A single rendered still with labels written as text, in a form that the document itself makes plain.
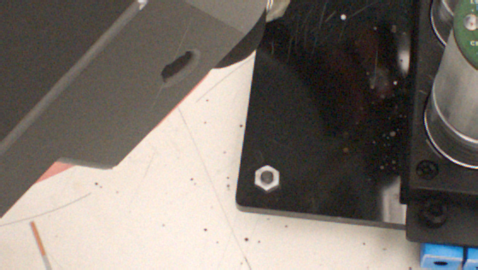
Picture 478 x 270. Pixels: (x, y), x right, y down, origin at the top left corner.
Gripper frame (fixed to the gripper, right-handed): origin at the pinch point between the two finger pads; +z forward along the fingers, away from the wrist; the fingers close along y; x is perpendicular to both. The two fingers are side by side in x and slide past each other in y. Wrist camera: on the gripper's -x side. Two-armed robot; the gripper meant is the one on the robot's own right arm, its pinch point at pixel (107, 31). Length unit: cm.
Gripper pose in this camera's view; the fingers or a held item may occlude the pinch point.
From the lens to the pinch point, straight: 16.6
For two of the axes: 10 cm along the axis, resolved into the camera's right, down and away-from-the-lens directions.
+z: 3.4, 1.1, 9.3
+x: -7.0, 6.9, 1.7
